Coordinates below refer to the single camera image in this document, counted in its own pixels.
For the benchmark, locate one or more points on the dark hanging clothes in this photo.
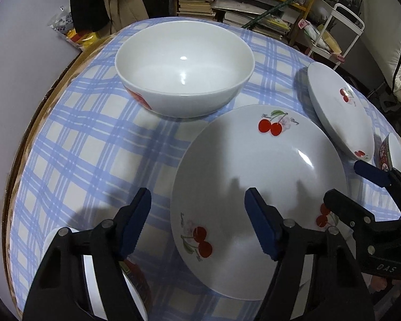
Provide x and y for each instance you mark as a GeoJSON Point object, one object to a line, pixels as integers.
{"type": "Point", "coordinates": [87, 0]}

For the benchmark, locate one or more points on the green pole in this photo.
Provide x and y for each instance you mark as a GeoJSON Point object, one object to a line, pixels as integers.
{"type": "Point", "coordinates": [274, 12]}

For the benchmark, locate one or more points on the beige hanging clothes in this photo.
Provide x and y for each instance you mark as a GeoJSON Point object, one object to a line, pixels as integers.
{"type": "Point", "coordinates": [127, 3]}

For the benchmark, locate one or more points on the yellow packet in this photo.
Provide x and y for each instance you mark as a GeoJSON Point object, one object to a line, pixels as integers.
{"type": "Point", "coordinates": [329, 41]}

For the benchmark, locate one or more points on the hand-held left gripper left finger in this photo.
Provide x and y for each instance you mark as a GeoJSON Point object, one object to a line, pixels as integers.
{"type": "Point", "coordinates": [138, 220]}

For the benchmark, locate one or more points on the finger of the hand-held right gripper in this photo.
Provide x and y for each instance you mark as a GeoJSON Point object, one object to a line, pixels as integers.
{"type": "Point", "coordinates": [371, 172]}
{"type": "Point", "coordinates": [341, 205]}

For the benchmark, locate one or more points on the stack of old books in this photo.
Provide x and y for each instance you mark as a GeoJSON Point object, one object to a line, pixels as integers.
{"type": "Point", "coordinates": [193, 5]}

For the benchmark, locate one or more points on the large white cherry plate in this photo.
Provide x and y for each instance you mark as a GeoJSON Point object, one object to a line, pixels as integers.
{"type": "Point", "coordinates": [254, 160]}

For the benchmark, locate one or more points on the white quilt bag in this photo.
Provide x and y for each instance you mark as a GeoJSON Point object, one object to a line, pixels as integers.
{"type": "Point", "coordinates": [387, 23]}

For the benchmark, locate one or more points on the white metal cart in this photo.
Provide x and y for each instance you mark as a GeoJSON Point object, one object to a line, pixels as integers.
{"type": "Point", "coordinates": [324, 28]}

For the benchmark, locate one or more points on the printed snack bag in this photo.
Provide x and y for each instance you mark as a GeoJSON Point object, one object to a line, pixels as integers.
{"type": "Point", "coordinates": [66, 23]}

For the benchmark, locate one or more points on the large white cherry bowl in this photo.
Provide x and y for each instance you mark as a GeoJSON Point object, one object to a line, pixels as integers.
{"type": "Point", "coordinates": [183, 57]}

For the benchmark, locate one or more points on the small white cherry plate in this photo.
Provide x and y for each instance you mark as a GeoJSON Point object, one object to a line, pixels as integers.
{"type": "Point", "coordinates": [334, 113]}

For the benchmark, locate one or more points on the blue plaid tablecloth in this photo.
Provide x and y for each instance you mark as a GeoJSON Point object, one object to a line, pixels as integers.
{"type": "Point", "coordinates": [87, 140]}

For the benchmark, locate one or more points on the pile of books and papers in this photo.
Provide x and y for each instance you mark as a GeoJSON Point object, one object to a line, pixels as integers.
{"type": "Point", "coordinates": [240, 18]}

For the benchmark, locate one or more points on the red patterned bowl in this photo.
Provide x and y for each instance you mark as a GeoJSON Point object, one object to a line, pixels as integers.
{"type": "Point", "coordinates": [396, 152]}
{"type": "Point", "coordinates": [135, 276]}

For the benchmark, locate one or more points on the wooden table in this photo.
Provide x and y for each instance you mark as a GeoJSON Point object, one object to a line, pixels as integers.
{"type": "Point", "coordinates": [55, 90]}

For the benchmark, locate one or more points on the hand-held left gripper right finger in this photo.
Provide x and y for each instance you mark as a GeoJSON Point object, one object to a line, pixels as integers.
{"type": "Point", "coordinates": [260, 220]}

